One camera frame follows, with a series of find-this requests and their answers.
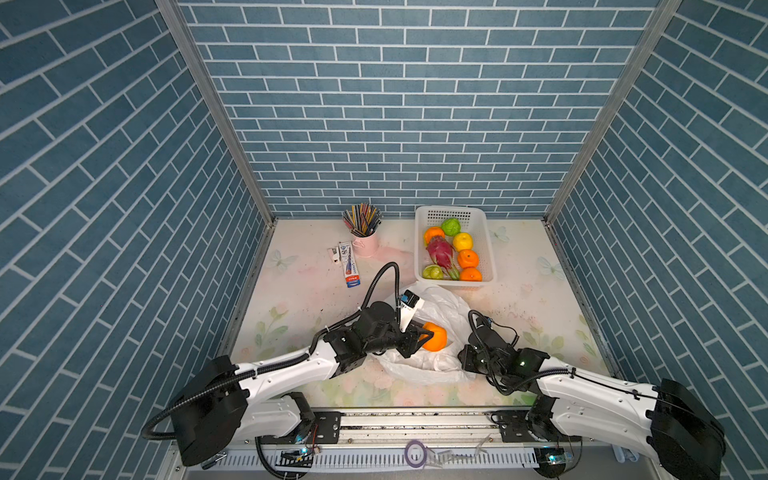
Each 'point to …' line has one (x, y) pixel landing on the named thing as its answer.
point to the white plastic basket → (473, 220)
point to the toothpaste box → (352, 275)
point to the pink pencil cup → (367, 246)
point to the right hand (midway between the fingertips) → (454, 354)
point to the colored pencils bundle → (362, 219)
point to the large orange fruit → (470, 274)
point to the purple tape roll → (420, 464)
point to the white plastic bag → (442, 367)
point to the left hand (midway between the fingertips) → (429, 334)
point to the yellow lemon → (462, 241)
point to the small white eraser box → (335, 252)
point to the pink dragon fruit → (442, 253)
